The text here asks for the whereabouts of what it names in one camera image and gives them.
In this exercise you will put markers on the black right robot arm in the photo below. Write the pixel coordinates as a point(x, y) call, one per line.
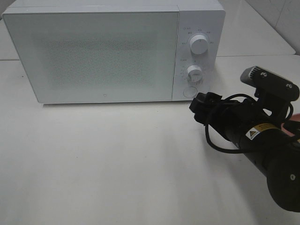
point(236, 125)

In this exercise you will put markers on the white microwave knob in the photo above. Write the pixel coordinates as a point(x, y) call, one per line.
point(199, 44)
point(194, 73)

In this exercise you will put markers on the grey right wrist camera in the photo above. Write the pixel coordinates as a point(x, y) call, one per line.
point(266, 82)

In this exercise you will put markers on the upper white microwave knob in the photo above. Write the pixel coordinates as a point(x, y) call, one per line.
point(199, 44)

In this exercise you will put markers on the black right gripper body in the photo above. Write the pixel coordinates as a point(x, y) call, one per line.
point(205, 103)

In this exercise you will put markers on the round white door button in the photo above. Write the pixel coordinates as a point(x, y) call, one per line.
point(190, 92)

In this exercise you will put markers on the white microwave door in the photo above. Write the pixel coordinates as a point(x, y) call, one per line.
point(96, 57)

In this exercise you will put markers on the lower white microwave knob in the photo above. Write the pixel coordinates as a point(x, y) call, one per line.
point(194, 73)

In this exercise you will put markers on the white microwave oven body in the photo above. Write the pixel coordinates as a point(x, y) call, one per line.
point(195, 17)

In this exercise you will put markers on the pink round plate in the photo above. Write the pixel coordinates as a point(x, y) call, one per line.
point(292, 126)

